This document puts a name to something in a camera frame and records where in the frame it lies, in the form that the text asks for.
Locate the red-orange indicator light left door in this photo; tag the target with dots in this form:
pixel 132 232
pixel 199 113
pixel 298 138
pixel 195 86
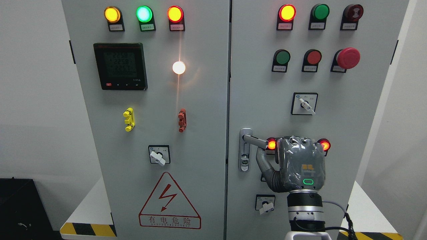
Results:
pixel 176 18

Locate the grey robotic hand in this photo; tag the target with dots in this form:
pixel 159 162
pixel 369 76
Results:
pixel 301 162

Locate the red electric warning sticker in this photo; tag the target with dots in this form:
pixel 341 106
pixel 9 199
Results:
pixel 167 206

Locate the black digital power meter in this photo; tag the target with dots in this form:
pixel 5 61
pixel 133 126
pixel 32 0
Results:
pixel 121 66

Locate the red emergency stop button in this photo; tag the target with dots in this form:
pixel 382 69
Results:
pixel 345 59

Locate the white platform with hazard stripes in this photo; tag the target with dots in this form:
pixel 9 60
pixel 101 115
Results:
pixel 92 219

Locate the red push button upper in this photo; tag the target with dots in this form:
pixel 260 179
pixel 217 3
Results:
pixel 311 61

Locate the white rotary switch right upper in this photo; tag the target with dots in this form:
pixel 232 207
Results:
pixel 304 103

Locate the white glowing indicator light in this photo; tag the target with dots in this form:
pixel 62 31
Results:
pixel 179 67

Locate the red lit indicator lower left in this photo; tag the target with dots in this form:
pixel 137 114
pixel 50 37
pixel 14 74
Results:
pixel 272 146

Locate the red lit indicator top right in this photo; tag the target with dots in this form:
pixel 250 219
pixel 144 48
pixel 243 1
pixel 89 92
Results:
pixel 285 18

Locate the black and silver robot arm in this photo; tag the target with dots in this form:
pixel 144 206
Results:
pixel 306 216

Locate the red lit indicator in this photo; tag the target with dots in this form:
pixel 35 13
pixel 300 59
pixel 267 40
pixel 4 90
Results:
pixel 285 18
pixel 272 146
pixel 326 145

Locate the grey cabinet door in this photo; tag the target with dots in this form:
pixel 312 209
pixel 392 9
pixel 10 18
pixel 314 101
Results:
pixel 198 154
pixel 262 100

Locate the yellow indicator light top left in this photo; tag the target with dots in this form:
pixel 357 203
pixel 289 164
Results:
pixel 113 15

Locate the green indicator top right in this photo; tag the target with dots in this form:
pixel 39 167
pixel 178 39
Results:
pixel 318 17

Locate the grey left cabinet door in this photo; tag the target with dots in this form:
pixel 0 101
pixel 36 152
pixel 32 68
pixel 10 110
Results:
pixel 198 154

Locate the red lit indicator lower right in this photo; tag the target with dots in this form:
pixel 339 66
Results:
pixel 326 145

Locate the grey right cabinet door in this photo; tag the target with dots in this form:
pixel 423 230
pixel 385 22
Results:
pixel 262 100

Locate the red plastic clip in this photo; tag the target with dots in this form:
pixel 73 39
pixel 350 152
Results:
pixel 182 121

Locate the white rotary switch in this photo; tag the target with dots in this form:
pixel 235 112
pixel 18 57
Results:
pixel 264 203
pixel 304 103

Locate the silver door handle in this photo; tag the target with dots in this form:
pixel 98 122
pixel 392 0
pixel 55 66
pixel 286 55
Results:
pixel 246 139

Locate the green push button upper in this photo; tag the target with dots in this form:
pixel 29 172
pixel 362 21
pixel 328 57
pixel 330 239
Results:
pixel 281 59

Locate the black box lower left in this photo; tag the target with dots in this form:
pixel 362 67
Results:
pixel 22 214

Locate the white rotary switch right lower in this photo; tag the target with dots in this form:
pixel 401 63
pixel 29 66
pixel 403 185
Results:
pixel 264 203

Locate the green lit indicator light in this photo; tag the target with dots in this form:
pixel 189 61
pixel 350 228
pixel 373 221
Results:
pixel 146 19

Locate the dark red buzzer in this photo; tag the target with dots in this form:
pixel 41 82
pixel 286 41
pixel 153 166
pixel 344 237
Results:
pixel 351 16

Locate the white rotary switch left door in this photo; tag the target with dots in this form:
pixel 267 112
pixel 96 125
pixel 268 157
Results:
pixel 159 154

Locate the yellow plastic clip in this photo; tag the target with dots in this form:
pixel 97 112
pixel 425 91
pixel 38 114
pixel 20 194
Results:
pixel 129 119

